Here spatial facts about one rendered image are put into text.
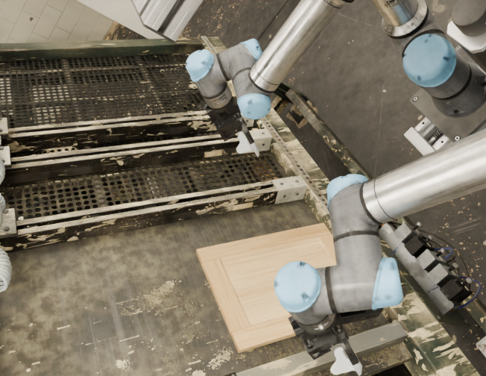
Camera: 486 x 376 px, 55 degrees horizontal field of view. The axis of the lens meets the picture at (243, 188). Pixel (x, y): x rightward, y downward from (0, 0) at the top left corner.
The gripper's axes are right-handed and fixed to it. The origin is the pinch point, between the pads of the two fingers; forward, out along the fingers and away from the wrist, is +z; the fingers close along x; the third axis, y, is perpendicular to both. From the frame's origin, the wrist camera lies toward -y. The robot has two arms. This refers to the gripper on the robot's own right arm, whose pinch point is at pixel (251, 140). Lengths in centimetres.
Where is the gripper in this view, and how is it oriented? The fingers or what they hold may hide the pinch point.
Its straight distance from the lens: 146.0
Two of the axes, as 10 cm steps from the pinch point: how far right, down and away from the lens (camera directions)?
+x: 3.5, 6.8, -6.4
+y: -8.7, 5.0, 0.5
